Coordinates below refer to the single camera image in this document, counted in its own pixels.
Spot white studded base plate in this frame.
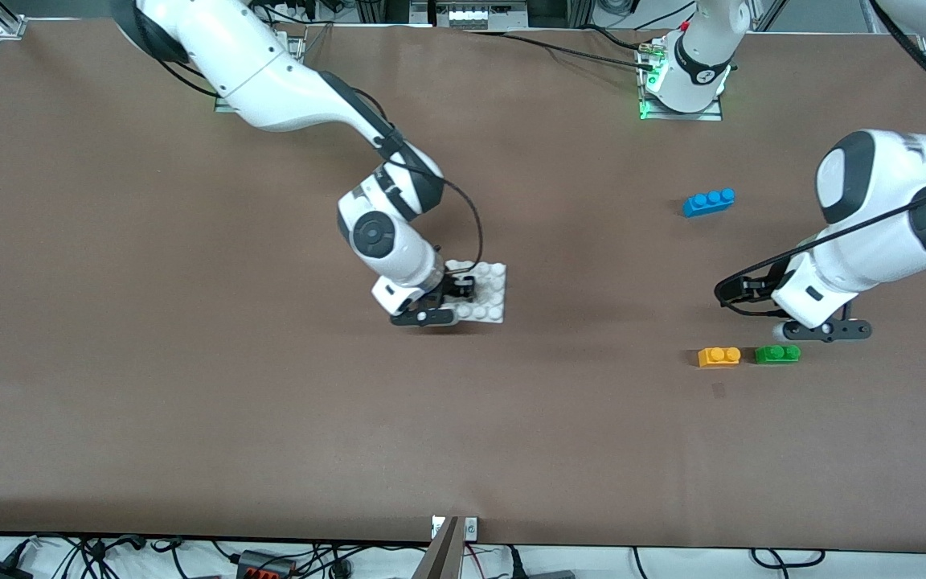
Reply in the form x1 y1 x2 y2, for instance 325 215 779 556
443 261 507 325

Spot blue three-stud block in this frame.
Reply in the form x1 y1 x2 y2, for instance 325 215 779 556
682 188 736 219

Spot white power strip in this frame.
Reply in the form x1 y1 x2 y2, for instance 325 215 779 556
435 0 530 31

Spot black box with orange levers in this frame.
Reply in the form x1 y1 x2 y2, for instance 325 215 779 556
236 550 297 579

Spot small white metal bracket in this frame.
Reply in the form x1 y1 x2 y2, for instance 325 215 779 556
432 517 479 540

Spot long black table cable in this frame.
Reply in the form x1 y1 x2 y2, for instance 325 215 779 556
463 29 657 72

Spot grey metal camera post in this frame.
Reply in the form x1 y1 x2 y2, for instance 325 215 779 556
415 517 461 579

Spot short black table cable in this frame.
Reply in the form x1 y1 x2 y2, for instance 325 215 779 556
584 26 654 52

